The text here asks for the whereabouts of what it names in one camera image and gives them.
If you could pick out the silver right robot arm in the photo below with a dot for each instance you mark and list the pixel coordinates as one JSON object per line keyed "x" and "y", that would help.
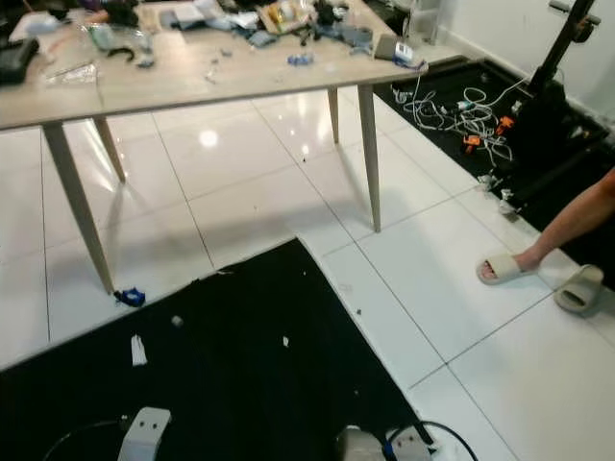
{"x": 358, "y": 447}

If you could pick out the small blue object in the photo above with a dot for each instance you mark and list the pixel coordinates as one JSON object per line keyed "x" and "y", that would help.
{"x": 131, "y": 297}

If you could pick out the black pouch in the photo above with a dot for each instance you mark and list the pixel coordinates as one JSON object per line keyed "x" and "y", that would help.
{"x": 17, "y": 60}

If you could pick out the clear plastic bag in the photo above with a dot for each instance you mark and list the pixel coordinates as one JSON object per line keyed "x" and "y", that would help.
{"x": 72, "y": 75}

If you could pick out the white paper scrap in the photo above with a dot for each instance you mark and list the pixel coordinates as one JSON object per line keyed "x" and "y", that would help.
{"x": 138, "y": 351}

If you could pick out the small grey crumb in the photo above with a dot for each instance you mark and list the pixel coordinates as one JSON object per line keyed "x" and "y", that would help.
{"x": 176, "y": 321}

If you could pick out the teal cup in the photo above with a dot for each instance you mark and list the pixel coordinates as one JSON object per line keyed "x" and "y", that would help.
{"x": 101, "y": 38}

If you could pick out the light wooden table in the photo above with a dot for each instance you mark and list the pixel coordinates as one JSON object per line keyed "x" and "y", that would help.
{"x": 183, "y": 82}

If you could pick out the black floor mat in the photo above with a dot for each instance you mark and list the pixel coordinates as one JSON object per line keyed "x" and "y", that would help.
{"x": 452, "y": 82}
{"x": 250, "y": 384}

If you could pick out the small blue item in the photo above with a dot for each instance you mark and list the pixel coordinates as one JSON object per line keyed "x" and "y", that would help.
{"x": 300, "y": 60}

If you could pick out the yellow package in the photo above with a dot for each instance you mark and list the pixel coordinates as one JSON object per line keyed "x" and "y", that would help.
{"x": 283, "y": 19}

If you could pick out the white and blue device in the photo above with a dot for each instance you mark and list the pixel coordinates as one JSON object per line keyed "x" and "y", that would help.
{"x": 405, "y": 54}

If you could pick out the clear plastic drawer unit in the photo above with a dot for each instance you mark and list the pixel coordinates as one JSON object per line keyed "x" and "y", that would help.
{"x": 423, "y": 17}

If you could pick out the small orange clamp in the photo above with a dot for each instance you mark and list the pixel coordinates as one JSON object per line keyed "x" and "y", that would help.
{"x": 504, "y": 125}
{"x": 472, "y": 143}

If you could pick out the beige slipper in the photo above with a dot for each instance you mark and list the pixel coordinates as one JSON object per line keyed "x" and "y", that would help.
{"x": 500, "y": 267}
{"x": 579, "y": 288}

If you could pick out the black stand with pole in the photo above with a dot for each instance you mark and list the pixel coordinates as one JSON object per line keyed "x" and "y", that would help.
{"x": 543, "y": 120}

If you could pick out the person's bare leg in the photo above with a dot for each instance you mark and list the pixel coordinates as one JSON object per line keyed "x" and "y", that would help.
{"x": 572, "y": 219}

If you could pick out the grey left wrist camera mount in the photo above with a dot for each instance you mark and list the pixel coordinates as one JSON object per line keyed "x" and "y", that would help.
{"x": 144, "y": 437}

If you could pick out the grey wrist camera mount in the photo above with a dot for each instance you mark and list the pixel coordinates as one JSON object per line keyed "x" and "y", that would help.
{"x": 413, "y": 447}
{"x": 144, "y": 437}

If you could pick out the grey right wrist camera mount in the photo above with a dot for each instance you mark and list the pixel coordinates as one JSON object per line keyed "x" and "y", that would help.
{"x": 413, "y": 447}

